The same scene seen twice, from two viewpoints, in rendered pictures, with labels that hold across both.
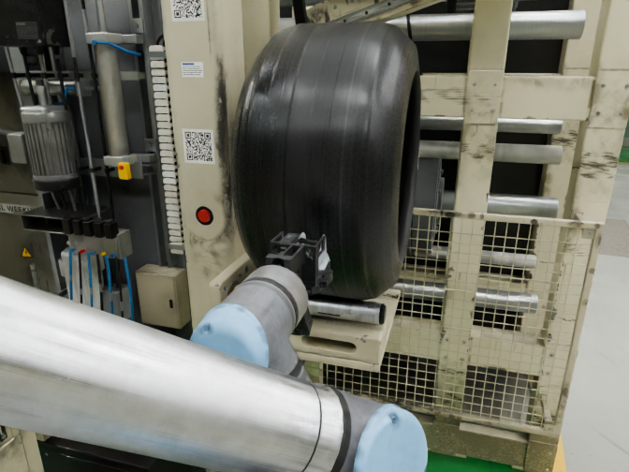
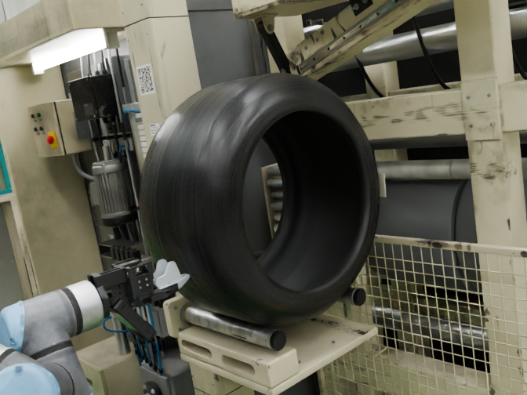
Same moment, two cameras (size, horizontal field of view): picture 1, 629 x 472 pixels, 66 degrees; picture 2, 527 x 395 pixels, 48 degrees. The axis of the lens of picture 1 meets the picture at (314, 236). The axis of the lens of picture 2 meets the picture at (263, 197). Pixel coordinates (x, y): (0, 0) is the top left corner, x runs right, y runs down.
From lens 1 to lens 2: 0.84 m
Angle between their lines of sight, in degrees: 34
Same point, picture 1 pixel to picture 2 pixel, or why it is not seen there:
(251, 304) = (31, 302)
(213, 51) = (163, 114)
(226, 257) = not seen: hidden behind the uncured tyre
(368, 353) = (262, 377)
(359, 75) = (199, 132)
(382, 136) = (208, 179)
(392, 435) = (13, 378)
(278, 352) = (37, 334)
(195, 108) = not seen: hidden behind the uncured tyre
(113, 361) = not seen: outside the picture
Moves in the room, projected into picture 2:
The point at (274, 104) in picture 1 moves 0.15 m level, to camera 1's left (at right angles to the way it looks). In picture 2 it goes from (154, 158) to (105, 164)
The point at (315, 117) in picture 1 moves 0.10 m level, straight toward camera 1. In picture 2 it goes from (170, 168) to (136, 177)
